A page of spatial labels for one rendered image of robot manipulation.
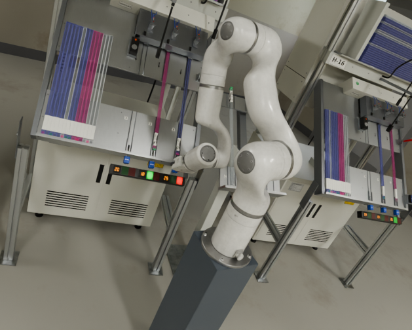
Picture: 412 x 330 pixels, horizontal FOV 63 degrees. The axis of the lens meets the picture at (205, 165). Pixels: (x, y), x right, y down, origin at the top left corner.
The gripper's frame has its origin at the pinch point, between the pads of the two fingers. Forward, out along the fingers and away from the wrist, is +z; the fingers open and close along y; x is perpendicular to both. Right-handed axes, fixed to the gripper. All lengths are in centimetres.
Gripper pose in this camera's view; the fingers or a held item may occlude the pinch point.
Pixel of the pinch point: (178, 167)
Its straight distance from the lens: 148.3
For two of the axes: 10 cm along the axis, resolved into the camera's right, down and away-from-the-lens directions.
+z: -4.1, 1.7, 9.0
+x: 1.1, -9.7, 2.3
